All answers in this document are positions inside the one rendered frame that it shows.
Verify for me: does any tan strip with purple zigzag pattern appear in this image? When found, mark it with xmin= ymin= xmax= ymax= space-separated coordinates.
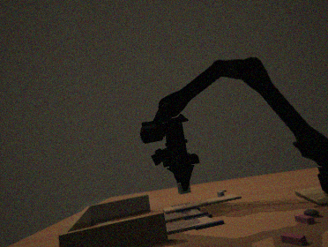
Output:
xmin=166 ymin=216 xmax=214 ymax=235

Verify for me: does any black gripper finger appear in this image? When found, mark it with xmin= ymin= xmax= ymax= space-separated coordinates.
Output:
xmin=168 ymin=168 xmax=180 ymax=183
xmin=173 ymin=165 xmax=194 ymax=191

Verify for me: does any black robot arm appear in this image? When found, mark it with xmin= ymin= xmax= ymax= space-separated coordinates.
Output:
xmin=140 ymin=57 xmax=328 ymax=194

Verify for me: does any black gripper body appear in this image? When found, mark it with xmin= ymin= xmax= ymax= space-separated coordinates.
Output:
xmin=163 ymin=137 xmax=199 ymax=168

